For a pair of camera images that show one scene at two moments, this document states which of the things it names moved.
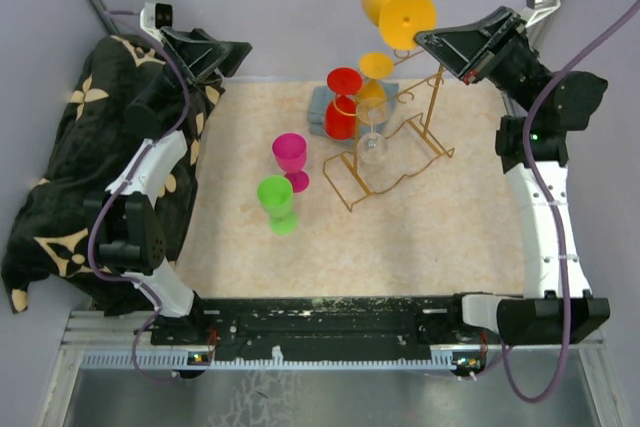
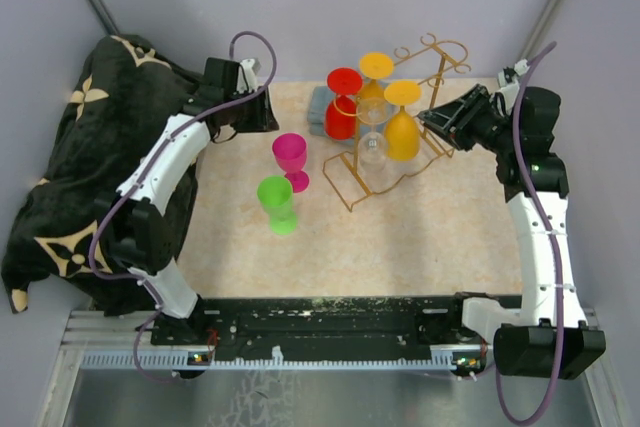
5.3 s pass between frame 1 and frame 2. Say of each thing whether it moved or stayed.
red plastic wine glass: stayed
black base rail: stayed
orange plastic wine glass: stayed
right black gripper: moved
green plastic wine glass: stayed
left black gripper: moved
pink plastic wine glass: stayed
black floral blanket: stayed
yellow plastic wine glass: moved
